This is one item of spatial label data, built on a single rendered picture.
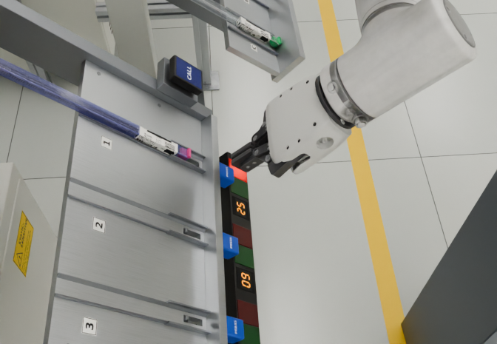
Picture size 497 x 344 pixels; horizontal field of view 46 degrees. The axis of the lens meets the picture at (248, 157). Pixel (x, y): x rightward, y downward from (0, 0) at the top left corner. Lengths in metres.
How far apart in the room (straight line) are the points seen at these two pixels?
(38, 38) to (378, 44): 0.40
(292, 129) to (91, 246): 0.27
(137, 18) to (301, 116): 0.40
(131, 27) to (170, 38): 1.02
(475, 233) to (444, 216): 0.64
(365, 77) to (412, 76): 0.05
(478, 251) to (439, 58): 0.47
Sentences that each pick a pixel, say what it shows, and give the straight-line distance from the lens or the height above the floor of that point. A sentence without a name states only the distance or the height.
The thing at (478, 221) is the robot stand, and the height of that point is 0.55.
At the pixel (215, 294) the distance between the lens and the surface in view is 0.69.
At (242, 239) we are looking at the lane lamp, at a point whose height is 0.66.
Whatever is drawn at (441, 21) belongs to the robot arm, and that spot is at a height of 0.98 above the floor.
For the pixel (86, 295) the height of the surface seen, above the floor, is 0.83.
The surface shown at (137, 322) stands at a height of 0.79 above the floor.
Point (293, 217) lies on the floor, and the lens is 1.58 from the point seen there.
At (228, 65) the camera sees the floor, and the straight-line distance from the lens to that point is 1.92.
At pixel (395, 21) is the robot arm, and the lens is 0.66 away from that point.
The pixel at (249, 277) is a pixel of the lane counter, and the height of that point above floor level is 0.65.
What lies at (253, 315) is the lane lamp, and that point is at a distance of 0.77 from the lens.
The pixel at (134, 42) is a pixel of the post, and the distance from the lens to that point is 1.03.
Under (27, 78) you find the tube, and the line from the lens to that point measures 0.68.
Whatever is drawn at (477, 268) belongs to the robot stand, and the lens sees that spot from 1.04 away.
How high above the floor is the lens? 1.37
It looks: 55 degrees down
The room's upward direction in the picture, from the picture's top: straight up
